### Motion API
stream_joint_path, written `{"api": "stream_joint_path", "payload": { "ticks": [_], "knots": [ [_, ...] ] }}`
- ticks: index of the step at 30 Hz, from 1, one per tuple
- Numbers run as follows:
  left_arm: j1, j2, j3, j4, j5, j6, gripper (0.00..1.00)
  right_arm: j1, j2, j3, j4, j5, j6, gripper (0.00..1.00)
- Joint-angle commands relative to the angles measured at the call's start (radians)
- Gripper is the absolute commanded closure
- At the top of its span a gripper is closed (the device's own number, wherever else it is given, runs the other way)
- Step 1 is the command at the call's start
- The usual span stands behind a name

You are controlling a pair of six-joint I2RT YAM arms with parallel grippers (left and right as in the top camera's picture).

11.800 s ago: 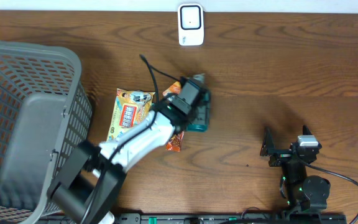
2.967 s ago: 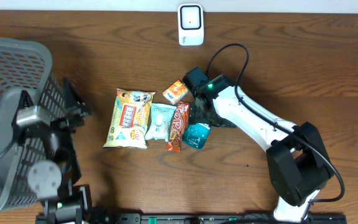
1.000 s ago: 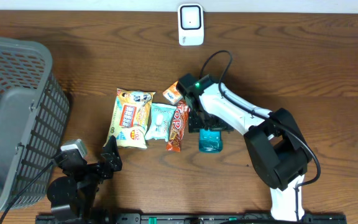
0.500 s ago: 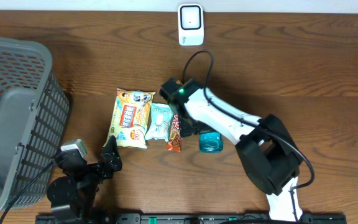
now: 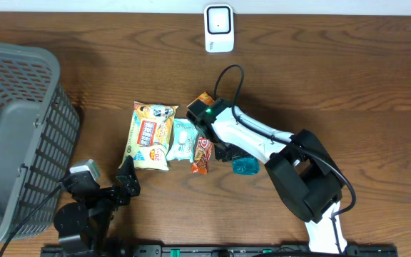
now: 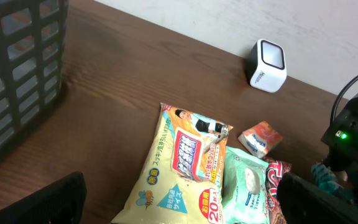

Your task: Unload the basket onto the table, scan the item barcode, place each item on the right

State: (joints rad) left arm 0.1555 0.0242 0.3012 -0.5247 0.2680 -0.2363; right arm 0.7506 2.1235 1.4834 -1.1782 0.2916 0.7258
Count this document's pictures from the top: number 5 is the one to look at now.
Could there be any small orange box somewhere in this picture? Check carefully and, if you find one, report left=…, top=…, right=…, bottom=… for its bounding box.
left=196, top=92, right=215, bottom=106

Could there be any red chocolate bar wrapper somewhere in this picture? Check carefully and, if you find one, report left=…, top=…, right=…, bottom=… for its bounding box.
left=191, top=136, right=213, bottom=174

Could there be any teal snack packet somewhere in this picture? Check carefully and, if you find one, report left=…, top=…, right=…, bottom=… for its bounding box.
left=166, top=119, right=198, bottom=163

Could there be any yellow snack bag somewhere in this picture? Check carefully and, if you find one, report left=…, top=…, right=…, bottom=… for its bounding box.
left=122, top=101, right=178, bottom=171

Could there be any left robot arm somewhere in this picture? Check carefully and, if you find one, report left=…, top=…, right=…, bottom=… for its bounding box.
left=54, top=156, right=141, bottom=256

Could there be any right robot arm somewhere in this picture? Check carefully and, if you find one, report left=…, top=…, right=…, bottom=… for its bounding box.
left=186, top=99, right=356, bottom=254

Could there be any white barcode scanner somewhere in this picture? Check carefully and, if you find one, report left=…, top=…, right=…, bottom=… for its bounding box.
left=203, top=4, right=235, bottom=53

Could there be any grey plastic basket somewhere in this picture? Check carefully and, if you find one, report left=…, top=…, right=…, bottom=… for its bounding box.
left=0, top=43, right=80, bottom=243

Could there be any black left camera cable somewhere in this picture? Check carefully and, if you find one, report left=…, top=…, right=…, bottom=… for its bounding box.
left=0, top=181, right=66, bottom=257

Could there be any black camera cable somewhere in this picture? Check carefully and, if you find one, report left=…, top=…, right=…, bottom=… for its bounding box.
left=213, top=64, right=357, bottom=254
left=0, top=181, right=66, bottom=257

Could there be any black right camera cable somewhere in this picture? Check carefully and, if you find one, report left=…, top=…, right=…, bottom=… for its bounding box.
left=213, top=64, right=357, bottom=254

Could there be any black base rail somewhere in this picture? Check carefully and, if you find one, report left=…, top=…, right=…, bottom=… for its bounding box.
left=41, top=243, right=400, bottom=257

